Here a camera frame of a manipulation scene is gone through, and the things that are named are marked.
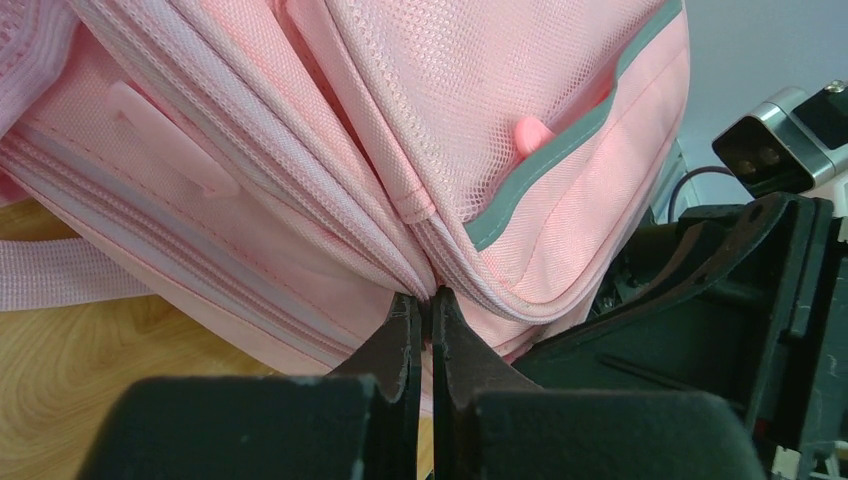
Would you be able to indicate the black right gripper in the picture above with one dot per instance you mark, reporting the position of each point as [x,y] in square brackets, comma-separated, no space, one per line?
[752,307]

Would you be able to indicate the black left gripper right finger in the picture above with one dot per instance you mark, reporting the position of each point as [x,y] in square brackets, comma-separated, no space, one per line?
[491,422]

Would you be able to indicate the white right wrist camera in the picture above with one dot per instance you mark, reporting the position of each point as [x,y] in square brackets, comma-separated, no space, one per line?
[792,142]

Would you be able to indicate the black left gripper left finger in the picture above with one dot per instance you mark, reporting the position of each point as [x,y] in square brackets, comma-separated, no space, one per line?
[358,422]

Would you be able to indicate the pink backpack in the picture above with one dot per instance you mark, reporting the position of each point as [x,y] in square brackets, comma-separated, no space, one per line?
[279,170]

